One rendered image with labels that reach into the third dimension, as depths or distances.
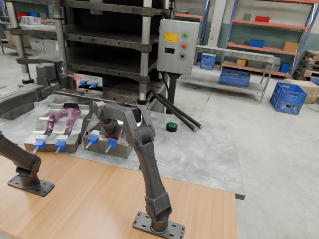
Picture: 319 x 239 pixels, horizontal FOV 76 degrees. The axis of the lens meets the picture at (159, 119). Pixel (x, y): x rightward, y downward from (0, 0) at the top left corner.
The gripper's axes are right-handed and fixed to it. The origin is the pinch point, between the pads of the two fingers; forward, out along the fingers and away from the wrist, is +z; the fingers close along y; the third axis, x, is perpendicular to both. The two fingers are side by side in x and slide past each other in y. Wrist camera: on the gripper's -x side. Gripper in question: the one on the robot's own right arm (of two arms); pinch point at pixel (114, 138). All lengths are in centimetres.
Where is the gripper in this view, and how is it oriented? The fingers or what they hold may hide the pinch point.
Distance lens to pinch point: 113.0
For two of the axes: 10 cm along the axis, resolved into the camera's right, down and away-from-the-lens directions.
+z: 0.1, 5.4, 8.4
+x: -2.2, 8.2, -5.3
